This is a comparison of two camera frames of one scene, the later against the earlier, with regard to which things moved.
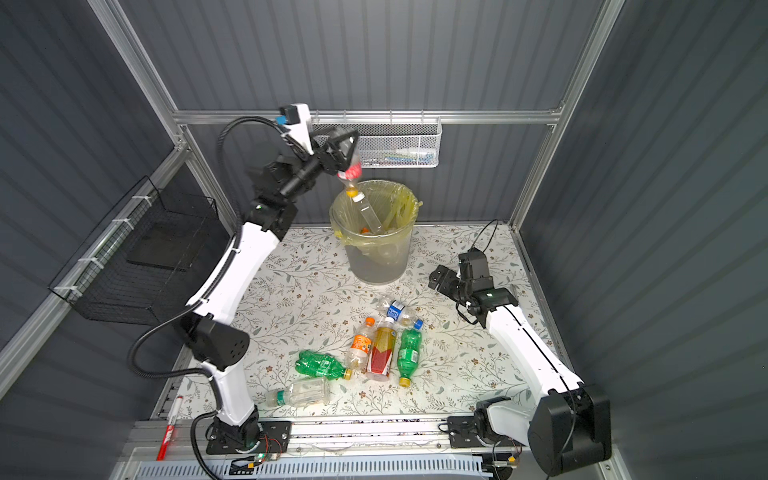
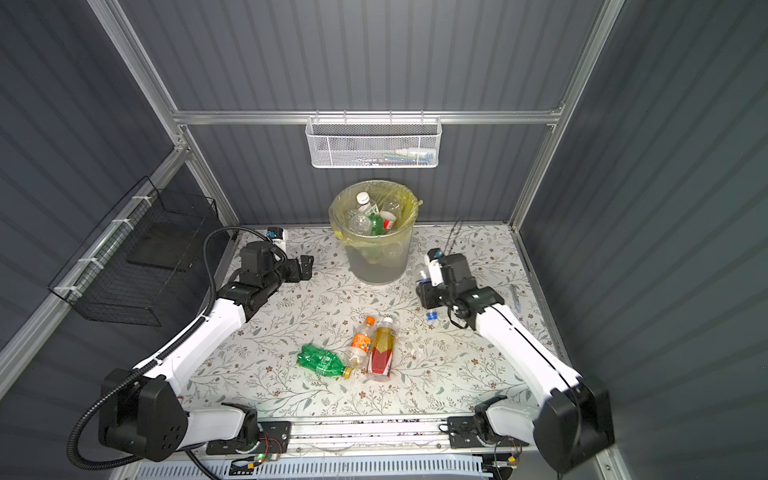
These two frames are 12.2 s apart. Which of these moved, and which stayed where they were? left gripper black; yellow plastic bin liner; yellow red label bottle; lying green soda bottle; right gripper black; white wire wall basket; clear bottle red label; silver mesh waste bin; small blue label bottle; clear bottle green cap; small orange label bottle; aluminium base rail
Moved: clear bottle red label; clear bottle green cap; left gripper black; small blue label bottle; right gripper black
Stayed: silver mesh waste bin; aluminium base rail; yellow plastic bin liner; small orange label bottle; yellow red label bottle; lying green soda bottle; white wire wall basket
